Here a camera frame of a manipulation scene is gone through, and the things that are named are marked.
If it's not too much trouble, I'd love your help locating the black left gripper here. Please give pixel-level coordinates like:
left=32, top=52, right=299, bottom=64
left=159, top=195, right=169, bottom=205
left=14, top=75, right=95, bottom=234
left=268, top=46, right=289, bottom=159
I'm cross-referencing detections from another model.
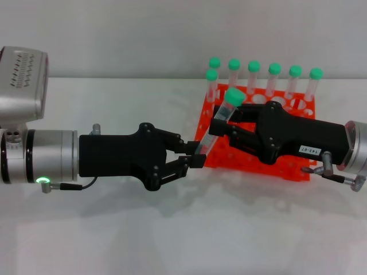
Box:
left=79, top=122, right=208, bottom=193

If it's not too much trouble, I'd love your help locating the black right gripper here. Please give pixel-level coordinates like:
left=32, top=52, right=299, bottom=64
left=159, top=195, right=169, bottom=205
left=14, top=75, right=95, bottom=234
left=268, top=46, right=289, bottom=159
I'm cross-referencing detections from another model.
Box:
left=209, top=100, right=353, bottom=166

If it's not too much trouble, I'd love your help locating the green capped clear test tube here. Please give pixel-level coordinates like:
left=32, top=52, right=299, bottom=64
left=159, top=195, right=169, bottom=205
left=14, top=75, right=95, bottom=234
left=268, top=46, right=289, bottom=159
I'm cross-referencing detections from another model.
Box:
left=194, top=88, right=246, bottom=155
left=247, top=60, right=261, bottom=96
left=205, top=69, right=219, bottom=111
left=265, top=62, right=282, bottom=98
left=303, top=67, right=324, bottom=103
left=208, top=56, right=223, bottom=100
left=284, top=65, right=303, bottom=100
left=228, top=58, right=241, bottom=92

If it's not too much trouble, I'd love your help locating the orange plastic test tube rack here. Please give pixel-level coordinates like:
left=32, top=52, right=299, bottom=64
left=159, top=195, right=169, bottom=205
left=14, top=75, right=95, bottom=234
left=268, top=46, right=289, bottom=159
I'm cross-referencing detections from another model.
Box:
left=194, top=82, right=318, bottom=183

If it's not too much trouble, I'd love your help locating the white numbered sticker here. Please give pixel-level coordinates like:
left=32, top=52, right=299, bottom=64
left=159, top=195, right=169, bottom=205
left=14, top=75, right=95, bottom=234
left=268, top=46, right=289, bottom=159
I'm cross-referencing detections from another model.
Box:
left=298, top=144, right=321, bottom=156

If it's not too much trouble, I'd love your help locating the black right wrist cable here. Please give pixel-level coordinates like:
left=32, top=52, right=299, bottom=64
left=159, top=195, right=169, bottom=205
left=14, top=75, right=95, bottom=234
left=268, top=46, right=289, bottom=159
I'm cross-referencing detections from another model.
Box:
left=303, top=151, right=367, bottom=193

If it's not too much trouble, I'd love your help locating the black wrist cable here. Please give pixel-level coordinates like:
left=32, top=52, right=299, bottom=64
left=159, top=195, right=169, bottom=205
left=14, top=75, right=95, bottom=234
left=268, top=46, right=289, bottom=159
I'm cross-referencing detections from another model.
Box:
left=303, top=151, right=367, bottom=193
left=41, top=175, right=97, bottom=194

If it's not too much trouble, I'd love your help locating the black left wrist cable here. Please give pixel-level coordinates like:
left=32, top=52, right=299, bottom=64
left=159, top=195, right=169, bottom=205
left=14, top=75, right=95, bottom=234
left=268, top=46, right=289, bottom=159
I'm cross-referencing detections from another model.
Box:
left=41, top=175, right=97, bottom=194

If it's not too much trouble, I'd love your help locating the silver vented camera box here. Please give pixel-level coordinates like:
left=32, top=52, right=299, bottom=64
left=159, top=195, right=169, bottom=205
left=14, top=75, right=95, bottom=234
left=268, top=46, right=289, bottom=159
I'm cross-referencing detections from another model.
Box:
left=0, top=46, right=50, bottom=124

